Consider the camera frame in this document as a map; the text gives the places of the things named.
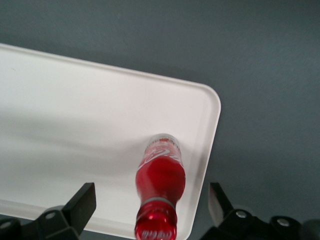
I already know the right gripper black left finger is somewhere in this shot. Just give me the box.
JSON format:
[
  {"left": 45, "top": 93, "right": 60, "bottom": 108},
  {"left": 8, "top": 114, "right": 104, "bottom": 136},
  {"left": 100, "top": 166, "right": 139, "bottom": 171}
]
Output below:
[{"left": 0, "top": 182, "right": 98, "bottom": 240}]

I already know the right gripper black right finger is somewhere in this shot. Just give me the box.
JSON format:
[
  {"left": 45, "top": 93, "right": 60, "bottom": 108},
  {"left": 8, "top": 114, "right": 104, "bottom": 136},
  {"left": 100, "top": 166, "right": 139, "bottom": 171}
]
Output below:
[{"left": 201, "top": 181, "right": 305, "bottom": 240}]

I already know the red coke bottle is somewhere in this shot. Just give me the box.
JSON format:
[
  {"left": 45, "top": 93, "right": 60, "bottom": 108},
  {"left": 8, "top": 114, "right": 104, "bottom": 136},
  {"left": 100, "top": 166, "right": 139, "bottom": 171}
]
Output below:
[{"left": 134, "top": 132, "right": 188, "bottom": 240}]

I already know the beige plastic tray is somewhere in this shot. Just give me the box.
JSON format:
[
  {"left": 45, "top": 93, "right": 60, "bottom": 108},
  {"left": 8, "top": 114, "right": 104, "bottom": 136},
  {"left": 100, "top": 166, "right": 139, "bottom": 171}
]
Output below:
[{"left": 0, "top": 42, "right": 222, "bottom": 240}]

